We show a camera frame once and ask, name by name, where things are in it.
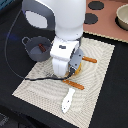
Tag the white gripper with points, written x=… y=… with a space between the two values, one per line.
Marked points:
x=65 y=54

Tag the brown toy sausage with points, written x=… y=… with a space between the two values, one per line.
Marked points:
x=42 y=48

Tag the grey pot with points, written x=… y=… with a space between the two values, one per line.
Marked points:
x=33 y=50

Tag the orange toy bread loaf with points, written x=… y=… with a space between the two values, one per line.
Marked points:
x=72 y=70

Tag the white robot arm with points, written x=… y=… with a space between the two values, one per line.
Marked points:
x=66 y=18

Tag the black stove burner disc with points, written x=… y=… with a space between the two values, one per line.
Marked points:
x=90 y=18
x=96 y=5

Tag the white woven placemat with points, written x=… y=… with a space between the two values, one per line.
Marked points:
x=49 y=94

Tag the cream bowl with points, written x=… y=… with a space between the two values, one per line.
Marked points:
x=122 y=14

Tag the wooden handled knife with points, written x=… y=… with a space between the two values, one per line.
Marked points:
x=89 y=59

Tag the wooden handled fork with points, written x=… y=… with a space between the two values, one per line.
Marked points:
x=73 y=84

